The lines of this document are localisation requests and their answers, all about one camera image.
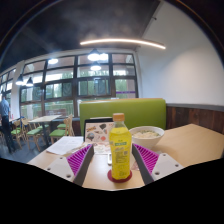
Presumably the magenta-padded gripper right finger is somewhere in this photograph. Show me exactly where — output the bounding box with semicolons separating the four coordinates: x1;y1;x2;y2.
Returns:
131;143;184;185

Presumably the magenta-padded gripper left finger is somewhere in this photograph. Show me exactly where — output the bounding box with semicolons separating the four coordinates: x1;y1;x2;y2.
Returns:
45;143;95;187

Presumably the yellow drink bottle orange cap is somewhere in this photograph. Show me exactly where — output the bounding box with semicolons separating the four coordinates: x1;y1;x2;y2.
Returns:
108;112;133;181

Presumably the white paper sheet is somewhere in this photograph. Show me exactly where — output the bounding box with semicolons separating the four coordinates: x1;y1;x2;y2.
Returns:
45;135;85;156

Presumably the white bowl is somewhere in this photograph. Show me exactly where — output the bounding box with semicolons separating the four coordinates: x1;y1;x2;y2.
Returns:
128;125;166;150

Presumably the group of green-seated wooden chairs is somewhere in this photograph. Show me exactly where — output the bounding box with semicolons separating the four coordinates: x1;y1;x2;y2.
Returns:
9;114;76;153

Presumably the light wooden dining table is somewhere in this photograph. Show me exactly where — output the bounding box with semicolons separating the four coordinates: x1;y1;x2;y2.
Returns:
28;114;63;148

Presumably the black tablet with sticker prints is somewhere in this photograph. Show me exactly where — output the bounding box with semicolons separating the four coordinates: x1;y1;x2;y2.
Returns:
82;117;114;145

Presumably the flat round red coaster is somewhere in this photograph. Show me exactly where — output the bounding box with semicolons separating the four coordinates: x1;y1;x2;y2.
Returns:
106;169;133;184

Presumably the person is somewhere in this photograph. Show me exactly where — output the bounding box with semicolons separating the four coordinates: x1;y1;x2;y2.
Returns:
0;93;16;154

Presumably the group of black pendant lamps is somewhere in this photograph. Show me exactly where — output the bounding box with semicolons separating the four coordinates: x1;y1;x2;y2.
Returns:
14;48;103;88

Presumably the long curved ceiling light strip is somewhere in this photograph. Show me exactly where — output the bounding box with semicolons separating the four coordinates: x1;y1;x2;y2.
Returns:
79;37;167;50

